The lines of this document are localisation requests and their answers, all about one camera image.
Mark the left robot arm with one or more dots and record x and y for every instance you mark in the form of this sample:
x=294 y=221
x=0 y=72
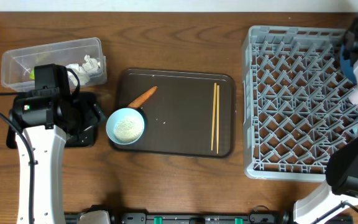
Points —
x=40 y=191

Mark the white tissue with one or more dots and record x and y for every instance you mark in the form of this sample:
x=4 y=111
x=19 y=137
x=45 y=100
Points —
x=83 y=71

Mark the grey dishwasher rack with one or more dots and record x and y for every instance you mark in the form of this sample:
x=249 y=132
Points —
x=297 y=111

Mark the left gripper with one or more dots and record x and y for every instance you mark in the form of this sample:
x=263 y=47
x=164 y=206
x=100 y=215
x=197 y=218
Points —
x=79 y=106

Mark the pink white cup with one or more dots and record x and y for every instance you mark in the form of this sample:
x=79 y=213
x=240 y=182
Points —
x=353 y=97

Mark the clear plastic waste bin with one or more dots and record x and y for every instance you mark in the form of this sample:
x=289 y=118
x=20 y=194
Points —
x=17 y=64

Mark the brown serving tray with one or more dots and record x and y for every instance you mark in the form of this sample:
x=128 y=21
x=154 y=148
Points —
x=178 y=116

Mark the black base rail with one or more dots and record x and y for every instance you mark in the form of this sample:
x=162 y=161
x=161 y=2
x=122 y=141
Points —
x=257 y=215

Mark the yellow green snack wrapper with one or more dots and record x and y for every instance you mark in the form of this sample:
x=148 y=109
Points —
x=32 y=75

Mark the orange carrot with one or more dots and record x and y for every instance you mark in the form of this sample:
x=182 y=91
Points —
x=142 y=98

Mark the large blue plate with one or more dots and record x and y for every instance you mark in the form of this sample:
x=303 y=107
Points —
x=346 y=66

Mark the black plastic tray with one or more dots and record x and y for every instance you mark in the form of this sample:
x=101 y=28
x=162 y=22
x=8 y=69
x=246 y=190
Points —
x=42 y=116

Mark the light blue rice bowl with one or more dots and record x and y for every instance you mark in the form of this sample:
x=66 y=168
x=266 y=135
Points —
x=125 y=126

